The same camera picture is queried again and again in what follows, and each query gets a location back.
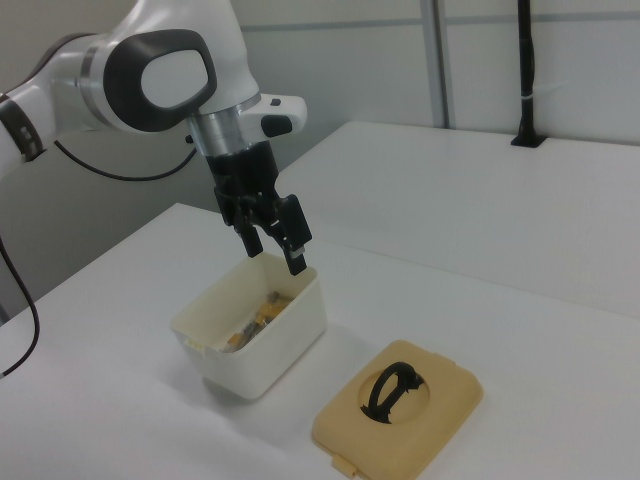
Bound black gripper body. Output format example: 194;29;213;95
202;142;282;227

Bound black lid handle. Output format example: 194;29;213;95
358;360;427;426

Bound tan plastic case lid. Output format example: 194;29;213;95
312;339;485;479

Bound white plastic tool case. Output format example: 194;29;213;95
169;252;327;401

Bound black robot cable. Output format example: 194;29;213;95
0;137;196;380

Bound grey partition post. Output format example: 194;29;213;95
428;0;457;129

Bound black camera pole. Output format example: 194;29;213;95
509;0;549;149

